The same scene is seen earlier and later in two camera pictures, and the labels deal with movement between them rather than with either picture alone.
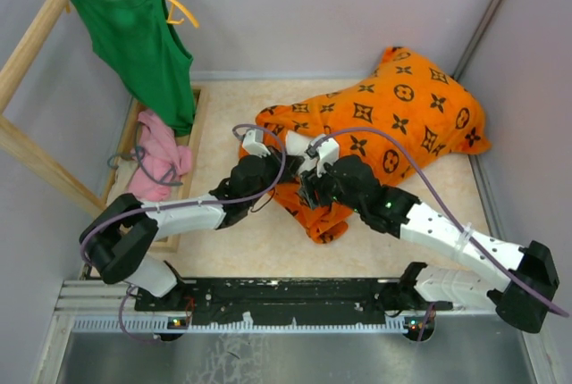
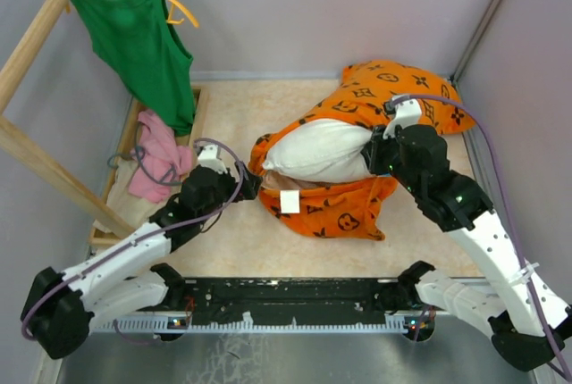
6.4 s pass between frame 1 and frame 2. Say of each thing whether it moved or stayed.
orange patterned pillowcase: moved
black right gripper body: moved
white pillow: moved
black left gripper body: moved
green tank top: stayed
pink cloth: stayed
